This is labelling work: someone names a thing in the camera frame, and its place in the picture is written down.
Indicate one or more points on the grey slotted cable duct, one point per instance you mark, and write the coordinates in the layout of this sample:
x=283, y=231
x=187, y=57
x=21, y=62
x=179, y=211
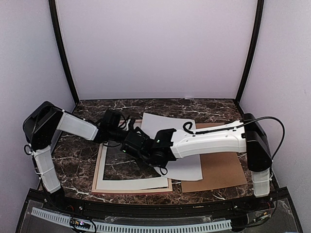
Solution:
x=119, y=225

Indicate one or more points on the clear acrylic sheet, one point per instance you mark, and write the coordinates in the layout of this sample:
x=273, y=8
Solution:
x=120, y=166

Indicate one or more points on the red sunset photo print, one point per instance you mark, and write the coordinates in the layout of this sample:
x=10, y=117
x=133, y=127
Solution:
x=185, y=169

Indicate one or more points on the white photo mat board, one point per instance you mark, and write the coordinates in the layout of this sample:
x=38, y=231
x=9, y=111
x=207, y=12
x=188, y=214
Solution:
x=139, y=186

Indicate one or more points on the black corner post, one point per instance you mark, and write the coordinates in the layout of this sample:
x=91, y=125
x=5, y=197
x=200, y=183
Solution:
x=251, y=51
x=61, y=50

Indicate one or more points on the black corner post left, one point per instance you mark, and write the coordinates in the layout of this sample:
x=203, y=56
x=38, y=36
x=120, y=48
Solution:
x=61, y=50

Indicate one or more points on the brown cardboard backing board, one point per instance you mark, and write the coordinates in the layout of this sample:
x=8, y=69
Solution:
x=219, y=170

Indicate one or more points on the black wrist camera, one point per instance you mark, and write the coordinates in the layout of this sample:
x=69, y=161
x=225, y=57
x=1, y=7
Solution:
x=137, y=143
x=111, y=119

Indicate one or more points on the black corner post right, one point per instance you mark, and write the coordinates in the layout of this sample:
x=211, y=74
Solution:
x=251, y=51

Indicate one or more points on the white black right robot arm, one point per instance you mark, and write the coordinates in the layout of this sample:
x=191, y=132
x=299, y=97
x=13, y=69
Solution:
x=200, y=153

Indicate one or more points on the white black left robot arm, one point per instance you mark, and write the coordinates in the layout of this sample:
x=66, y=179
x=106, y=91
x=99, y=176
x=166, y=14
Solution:
x=41, y=125

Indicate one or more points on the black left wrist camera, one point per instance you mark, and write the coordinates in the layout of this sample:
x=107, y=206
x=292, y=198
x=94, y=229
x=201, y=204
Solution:
x=111, y=119

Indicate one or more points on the light wooden picture frame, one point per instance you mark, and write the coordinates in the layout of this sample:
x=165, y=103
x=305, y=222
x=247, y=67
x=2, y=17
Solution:
x=117, y=173

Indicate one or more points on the black table edge rail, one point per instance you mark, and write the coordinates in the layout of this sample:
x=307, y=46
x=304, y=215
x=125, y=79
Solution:
x=236, y=210

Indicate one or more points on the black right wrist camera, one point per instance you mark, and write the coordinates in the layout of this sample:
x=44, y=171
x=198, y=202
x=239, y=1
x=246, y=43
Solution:
x=137, y=143

